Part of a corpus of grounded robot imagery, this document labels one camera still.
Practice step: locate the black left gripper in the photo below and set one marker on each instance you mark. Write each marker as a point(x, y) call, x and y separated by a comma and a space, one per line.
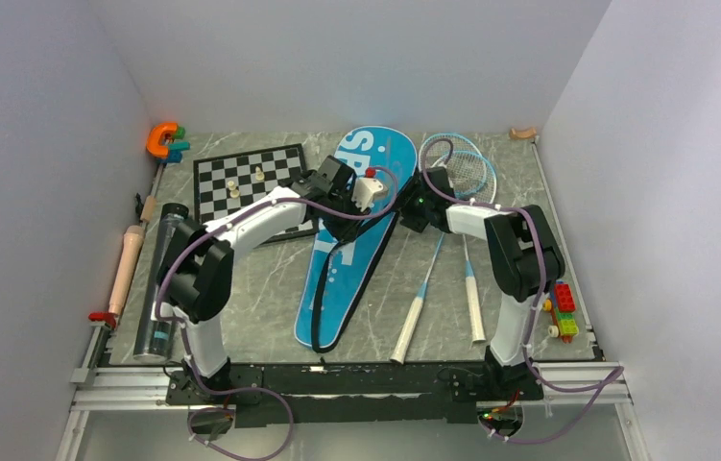
point(347, 232)

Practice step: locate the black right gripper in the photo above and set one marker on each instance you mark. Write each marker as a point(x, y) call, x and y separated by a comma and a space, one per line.
point(412, 189)

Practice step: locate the blue badminton racket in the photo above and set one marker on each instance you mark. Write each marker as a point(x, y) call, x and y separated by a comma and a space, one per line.
point(471, 267)
point(433, 148)

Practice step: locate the blue racket bag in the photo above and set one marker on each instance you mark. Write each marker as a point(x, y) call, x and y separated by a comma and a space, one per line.
point(339, 274)

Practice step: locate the black shuttlecock tube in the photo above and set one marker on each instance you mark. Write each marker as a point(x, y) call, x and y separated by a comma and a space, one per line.
point(154, 340)

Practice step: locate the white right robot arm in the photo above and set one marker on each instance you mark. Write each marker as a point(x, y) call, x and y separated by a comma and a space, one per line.
point(525, 256)

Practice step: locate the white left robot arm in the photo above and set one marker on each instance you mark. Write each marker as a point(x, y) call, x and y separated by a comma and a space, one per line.
point(195, 277)

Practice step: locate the cream chess piece front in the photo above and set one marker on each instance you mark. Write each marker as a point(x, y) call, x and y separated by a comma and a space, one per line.
point(233, 189)

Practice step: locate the black white chessboard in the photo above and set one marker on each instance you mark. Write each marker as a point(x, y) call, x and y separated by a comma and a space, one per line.
point(211, 175)

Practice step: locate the small wooden arch block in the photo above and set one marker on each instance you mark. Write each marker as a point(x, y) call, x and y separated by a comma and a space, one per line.
point(523, 134)

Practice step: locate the teal toy blocks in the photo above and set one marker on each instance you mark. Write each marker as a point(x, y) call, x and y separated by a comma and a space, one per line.
point(176, 145)

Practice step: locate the orange horseshoe magnet toy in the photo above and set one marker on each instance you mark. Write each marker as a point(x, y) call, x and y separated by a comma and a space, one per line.
point(159, 138)

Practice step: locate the beige wooden roller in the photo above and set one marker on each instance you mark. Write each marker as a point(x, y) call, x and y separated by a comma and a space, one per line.
point(132, 243)

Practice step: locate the red clamp piece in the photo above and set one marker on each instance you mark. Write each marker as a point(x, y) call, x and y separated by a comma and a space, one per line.
point(109, 319)

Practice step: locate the small tan stick handle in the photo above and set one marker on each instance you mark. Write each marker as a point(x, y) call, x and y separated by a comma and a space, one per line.
point(145, 209)

